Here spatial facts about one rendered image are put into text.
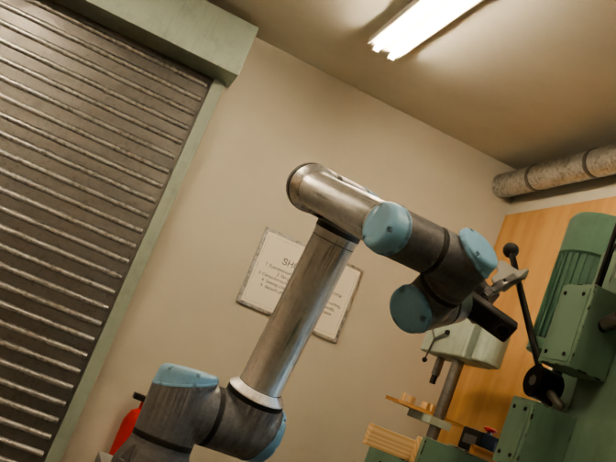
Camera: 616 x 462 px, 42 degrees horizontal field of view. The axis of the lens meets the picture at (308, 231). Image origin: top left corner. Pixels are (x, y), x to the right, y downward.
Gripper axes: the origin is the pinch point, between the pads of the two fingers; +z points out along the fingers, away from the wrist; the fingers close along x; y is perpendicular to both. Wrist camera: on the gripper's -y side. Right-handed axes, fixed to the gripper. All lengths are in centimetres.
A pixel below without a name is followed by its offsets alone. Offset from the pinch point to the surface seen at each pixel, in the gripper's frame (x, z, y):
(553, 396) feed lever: -4.0, -23.8, -24.4
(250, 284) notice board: 185, 161, 160
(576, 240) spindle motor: -18.1, 3.2, -1.7
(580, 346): -15.4, -26.2, -22.1
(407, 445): 20.8, -33.3, -13.8
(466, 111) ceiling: 53, 244, 157
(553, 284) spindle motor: -8.8, 0.8, -5.0
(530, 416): -2.1, -31.5, -25.3
